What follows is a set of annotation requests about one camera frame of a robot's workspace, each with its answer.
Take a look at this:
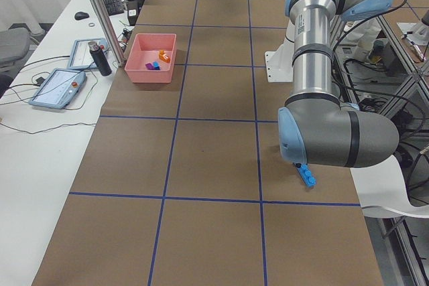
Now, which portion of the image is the long blue toy block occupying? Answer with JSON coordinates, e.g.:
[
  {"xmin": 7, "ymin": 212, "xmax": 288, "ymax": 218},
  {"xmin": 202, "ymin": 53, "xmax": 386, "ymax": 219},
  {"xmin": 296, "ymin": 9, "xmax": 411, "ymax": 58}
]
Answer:
[{"xmin": 296, "ymin": 164, "xmax": 316, "ymax": 188}]

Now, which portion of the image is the orange toy block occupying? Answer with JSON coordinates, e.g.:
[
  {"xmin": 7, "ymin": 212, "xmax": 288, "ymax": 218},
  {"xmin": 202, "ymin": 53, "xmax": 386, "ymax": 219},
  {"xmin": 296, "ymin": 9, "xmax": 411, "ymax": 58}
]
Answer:
[{"xmin": 158, "ymin": 50, "xmax": 171, "ymax": 63}]

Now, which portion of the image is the purple toy block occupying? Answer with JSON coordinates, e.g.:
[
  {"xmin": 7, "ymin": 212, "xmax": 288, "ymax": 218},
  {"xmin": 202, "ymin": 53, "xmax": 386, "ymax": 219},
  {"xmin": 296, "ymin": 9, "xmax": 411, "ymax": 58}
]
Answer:
[{"xmin": 145, "ymin": 63, "xmax": 155, "ymax": 70}]

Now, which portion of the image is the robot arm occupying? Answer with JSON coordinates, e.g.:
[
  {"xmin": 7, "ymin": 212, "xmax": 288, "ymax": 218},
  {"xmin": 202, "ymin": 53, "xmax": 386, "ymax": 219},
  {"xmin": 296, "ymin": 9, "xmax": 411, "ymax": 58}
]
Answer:
[{"xmin": 278, "ymin": 0, "xmax": 399, "ymax": 168}]

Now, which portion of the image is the pink plastic box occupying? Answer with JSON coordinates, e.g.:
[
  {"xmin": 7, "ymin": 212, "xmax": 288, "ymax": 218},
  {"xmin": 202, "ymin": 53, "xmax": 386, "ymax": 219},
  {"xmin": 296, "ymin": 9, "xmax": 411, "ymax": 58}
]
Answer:
[{"xmin": 125, "ymin": 33, "xmax": 177, "ymax": 84}]

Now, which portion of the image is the white plastic chair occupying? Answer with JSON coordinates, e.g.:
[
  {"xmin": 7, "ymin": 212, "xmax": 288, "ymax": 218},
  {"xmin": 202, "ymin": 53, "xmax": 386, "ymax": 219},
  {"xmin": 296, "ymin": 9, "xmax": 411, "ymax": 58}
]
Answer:
[{"xmin": 351, "ymin": 156, "xmax": 428, "ymax": 219}]

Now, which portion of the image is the black keyboard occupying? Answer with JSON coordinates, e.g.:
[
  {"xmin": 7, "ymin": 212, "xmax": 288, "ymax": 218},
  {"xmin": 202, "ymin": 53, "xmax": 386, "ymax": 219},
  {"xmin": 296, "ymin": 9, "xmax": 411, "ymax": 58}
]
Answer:
[{"xmin": 103, "ymin": 0, "xmax": 124, "ymax": 16}]

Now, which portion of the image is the black water bottle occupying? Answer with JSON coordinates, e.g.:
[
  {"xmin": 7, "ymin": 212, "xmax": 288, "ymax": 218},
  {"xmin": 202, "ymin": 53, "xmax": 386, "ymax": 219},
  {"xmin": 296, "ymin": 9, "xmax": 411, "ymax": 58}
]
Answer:
[{"xmin": 88, "ymin": 41, "xmax": 112, "ymax": 76}]

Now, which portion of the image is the black computer mouse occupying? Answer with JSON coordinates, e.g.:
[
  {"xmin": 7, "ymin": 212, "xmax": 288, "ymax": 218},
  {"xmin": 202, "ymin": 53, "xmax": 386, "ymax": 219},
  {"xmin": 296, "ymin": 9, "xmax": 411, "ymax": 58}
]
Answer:
[{"xmin": 74, "ymin": 11, "xmax": 89, "ymax": 21}]

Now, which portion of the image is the upper teach pendant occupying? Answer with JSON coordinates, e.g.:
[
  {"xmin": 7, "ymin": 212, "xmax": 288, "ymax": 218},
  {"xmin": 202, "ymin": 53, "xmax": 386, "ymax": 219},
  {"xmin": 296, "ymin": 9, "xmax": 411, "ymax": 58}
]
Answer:
[{"xmin": 67, "ymin": 38, "xmax": 109, "ymax": 70}]

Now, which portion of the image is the teach pendant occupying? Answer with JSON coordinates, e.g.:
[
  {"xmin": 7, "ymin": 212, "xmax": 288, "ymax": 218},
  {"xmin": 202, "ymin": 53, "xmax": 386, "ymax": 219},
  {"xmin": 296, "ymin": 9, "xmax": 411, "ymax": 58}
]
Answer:
[
  {"xmin": 28, "ymin": 68, "xmax": 86, "ymax": 109},
  {"xmin": 67, "ymin": 38, "xmax": 109, "ymax": 70}
]

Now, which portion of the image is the lower teach pendant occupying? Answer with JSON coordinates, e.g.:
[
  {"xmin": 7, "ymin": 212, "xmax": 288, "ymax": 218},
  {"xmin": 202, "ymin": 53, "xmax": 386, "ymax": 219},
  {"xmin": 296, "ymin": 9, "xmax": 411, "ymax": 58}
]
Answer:
[{"xmin": 28, "ymin": 68, "xmax": 86, "ymax": 109}]

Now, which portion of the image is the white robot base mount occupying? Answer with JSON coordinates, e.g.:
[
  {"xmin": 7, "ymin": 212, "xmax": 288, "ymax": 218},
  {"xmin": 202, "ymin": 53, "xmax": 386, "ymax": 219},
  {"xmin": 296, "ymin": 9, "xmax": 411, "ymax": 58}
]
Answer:
[{"xmin": 265, "ymin": 24, "xmax": 295, "ymax": 82}]

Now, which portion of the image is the aluminium frame post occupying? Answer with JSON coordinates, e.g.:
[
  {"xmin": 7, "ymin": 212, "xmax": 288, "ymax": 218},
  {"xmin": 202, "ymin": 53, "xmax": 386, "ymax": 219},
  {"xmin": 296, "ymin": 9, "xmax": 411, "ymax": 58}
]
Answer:
[{"xmin": 90, "ymin": 0, "xmax": 125, "ymax": 67}]

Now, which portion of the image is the aluminium frame rack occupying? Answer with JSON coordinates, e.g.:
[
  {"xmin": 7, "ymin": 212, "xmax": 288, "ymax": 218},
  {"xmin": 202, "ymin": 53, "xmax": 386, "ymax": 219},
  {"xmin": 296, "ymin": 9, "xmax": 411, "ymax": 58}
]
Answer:
[{"xmin": 334, "ymin": 9, "xmax": 428, "ymax": 285}]

